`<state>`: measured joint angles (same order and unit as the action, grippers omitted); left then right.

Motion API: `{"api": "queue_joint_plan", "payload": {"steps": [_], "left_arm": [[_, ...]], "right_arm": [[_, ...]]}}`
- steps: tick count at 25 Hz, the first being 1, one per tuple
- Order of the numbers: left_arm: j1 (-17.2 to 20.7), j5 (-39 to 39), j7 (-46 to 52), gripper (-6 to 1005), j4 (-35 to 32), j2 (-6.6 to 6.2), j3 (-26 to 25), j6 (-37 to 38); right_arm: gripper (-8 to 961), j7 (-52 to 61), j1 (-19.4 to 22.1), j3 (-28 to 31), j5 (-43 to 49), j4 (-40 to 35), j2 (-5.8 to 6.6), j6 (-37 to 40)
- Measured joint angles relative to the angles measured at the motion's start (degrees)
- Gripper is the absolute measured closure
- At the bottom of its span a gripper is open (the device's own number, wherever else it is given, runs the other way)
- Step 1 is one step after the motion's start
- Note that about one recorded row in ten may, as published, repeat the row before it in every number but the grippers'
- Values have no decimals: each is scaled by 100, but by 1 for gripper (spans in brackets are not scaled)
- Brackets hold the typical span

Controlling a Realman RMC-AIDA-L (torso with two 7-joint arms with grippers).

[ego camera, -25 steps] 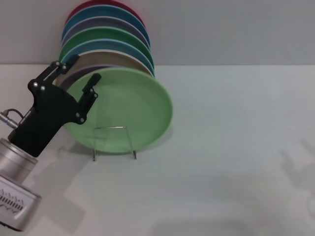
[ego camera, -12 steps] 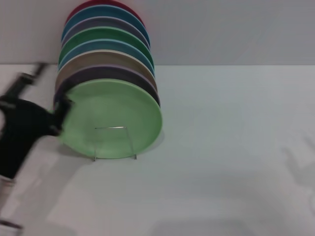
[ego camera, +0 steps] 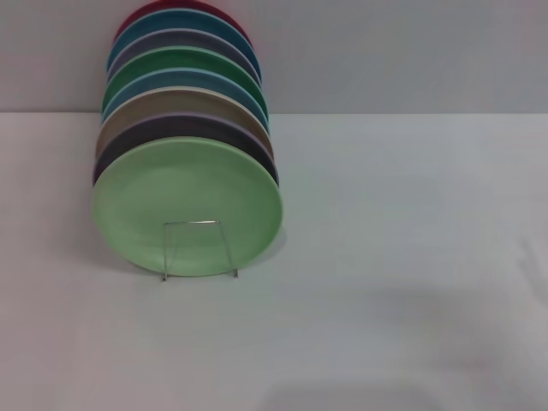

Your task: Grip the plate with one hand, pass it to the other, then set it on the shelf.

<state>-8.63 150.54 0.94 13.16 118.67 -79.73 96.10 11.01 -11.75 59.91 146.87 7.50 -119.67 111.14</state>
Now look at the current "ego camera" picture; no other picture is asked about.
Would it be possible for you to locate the dark red plate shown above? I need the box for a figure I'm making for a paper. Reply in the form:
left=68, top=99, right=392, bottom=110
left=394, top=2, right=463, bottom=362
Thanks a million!
left=111, top=0, right=253, bottom=46

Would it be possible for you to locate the clear wire plate rack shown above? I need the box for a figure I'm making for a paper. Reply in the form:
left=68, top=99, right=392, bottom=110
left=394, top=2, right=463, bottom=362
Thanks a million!
left=160, top=219, right=239, bottom=283

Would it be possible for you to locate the light blue plate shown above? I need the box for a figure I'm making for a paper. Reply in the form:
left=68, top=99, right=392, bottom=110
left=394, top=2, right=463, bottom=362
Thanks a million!
left=100, top=67, right=271, bottom=134

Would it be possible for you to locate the lilac plate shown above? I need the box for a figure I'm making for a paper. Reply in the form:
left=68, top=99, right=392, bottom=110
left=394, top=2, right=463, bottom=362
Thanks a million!
left=92, top=113, right=280, bottom=188

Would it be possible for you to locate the tan beige plate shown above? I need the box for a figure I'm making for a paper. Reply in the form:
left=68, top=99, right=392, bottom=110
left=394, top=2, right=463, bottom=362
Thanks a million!
left=94, top=86, right=275, bottom=164

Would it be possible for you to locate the teal blue plate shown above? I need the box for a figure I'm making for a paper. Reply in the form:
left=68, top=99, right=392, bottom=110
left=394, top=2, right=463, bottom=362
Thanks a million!
left=105, top=9, right=262, bottom=80

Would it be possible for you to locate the dark green plate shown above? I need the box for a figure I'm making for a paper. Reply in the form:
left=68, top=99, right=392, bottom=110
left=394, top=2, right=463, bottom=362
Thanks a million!
left=101, top=45, right=270, bottom=123

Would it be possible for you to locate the grey purple plate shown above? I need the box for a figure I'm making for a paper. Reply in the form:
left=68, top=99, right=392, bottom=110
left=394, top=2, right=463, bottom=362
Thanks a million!
left=105, top=28, right=263, bottom=85

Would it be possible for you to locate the light green plate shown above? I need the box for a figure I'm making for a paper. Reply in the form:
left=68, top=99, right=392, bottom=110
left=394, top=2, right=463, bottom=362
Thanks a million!
left=92, top=136, right=284, bottom=276

